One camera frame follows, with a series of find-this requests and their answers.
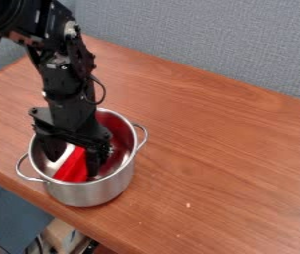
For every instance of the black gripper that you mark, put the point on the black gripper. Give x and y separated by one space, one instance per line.
69 122

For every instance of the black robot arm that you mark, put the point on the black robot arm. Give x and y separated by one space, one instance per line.
42 25

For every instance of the beige box under table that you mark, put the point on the beige box under table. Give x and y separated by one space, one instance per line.
65 238

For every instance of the red rectangular block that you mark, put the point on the red rectangular block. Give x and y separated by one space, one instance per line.
73 170

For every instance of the stainless steel pot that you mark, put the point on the stainless steel pot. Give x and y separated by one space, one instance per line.
101 189

